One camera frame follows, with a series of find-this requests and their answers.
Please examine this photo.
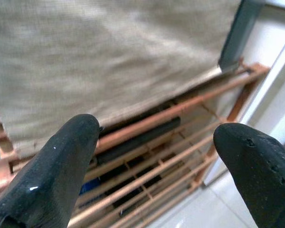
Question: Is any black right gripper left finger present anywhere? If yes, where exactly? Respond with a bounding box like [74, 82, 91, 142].
[0, 113, 101, 228]

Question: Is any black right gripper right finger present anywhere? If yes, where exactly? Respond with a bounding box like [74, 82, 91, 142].
[213, 122, 285, 228]

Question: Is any small blue box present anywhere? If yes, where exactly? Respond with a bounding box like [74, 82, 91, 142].
[79, 177, 102, 197]

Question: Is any wooden wine rack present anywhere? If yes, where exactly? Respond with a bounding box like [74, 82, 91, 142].
[0, 63, 273, 228]

